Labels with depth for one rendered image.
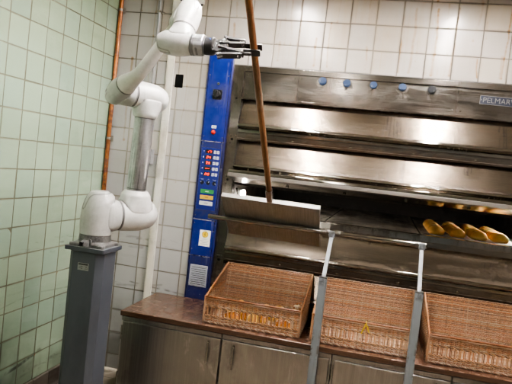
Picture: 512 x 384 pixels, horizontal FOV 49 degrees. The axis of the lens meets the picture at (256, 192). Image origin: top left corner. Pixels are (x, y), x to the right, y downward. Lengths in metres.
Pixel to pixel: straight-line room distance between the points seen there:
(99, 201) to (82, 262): 0.31
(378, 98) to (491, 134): 0.68
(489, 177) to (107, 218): 2.15
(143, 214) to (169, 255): 0.89
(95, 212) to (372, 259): 1.66
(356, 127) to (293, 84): 0.48
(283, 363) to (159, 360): 0.71
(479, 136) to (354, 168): 0.73
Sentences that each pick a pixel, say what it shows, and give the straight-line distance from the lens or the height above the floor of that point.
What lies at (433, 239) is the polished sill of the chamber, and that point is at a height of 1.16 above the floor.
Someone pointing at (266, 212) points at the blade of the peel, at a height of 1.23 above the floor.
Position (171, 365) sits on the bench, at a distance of 3.33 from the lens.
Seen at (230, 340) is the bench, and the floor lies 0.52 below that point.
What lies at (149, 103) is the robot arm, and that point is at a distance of 2.90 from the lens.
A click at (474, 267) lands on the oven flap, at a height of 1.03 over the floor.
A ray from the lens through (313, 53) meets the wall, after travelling 3.59.
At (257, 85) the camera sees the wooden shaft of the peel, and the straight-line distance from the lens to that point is 2.47.
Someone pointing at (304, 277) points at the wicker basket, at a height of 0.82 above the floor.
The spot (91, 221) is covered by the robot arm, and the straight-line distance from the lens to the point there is 2.84.
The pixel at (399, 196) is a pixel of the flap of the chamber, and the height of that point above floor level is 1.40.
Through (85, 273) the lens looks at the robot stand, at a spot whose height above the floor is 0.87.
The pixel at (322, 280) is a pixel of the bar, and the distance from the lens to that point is 2.95.
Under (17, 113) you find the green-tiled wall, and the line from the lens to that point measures 3.14.
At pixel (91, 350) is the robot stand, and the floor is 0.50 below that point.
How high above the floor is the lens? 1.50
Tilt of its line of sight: 3 degrees down
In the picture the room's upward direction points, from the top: 6 degrees clockwise
